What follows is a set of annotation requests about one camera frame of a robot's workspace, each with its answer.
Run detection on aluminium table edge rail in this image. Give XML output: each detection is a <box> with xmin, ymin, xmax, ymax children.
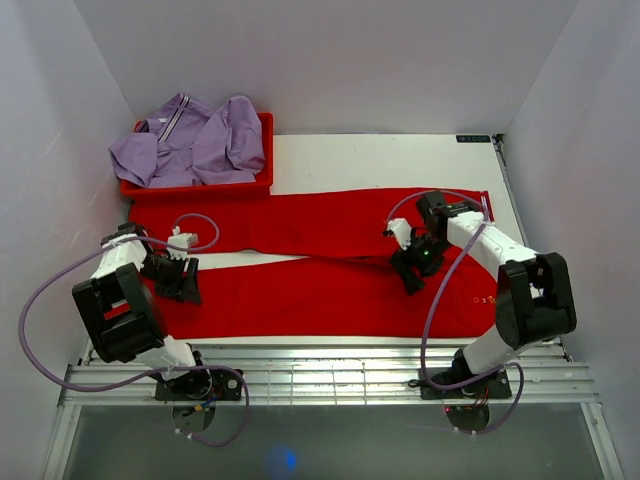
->
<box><xmin>59</xmin><ymin>339</ymin><xmax>599</xmax><ymax>406</ymax></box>

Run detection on purple shirt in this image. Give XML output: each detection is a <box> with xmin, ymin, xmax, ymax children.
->
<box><xmin>109</xmin><ymin>93</ymin><xmax>266</xmax><ymax>189</ymax></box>

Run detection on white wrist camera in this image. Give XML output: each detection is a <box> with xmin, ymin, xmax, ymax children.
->
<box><xmin>166</xmin><ymin>226</ymin><xmax>199</xmax><ymax>260</ymax></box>
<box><xmin>383</xmin><ymin>218</ymin><xmax>412</xmax><ymax>251</ymax></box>

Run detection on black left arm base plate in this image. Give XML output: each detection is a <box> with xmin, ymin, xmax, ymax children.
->
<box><xmin>154</xmin><ymin>369</ymin><xmax>242</xmax><ymax>403</ymax></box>

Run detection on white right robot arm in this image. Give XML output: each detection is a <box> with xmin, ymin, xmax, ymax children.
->
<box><xmin>384</xmin><ymin>190</ymin><xmax>577</xmax><ymax>397</ymax></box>

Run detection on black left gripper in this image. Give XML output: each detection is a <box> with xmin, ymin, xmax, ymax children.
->
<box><xmin>139</xmin><ymin>254</ymin><xmax>201</xmax><ymax>305</ymax></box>

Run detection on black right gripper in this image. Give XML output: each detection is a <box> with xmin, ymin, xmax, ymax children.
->
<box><xmin>388</xmin><ymin>233</ymin><xmax>453</xmax><ymax>297</ymax></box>

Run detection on red plastic bin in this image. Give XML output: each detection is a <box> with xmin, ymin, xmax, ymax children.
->
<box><xmin>119</xmin><ymin>112</ymin><xmax>274</xmax><ymax>204</ymax></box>

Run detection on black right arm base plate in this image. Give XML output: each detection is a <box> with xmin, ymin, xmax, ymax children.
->
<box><xmin>414</xmin><ymin>371</ymin><xmax>512</xmax><ymax>401</ymax></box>

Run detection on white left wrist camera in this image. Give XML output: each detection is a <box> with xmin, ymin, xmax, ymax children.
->
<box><xmin>166</xmin><ymin>226</ymin><xmax>199</xmax><ymax>260</ymax></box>

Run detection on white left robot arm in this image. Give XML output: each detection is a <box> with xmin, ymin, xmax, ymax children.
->
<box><xmin>72</xmin><ymin>223</ymin><xmax>213</xmax><ymax>400</ymax></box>

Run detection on red trousers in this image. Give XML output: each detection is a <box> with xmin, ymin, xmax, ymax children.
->
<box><xmin>129</xmin><ymin>188</ymin><xmax>496</xmax><ymax>339</ymax></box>

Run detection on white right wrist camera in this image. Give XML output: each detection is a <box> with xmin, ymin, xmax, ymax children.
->
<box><xmin>383</xmin><ymin>218</ymin><xmax>412</xmax><ymax>251</ymax></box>

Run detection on aluminium side table rail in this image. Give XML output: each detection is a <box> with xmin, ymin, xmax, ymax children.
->
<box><xmin>492</xmin><ymin>133</ymin><xmax>571</xmax><ymax>361</ymax></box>

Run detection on small dark table label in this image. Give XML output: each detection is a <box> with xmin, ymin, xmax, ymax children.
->
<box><xmin>455</xmin><ymin>134</ymin><xmax>492</xmax><ymax>143</ymax></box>

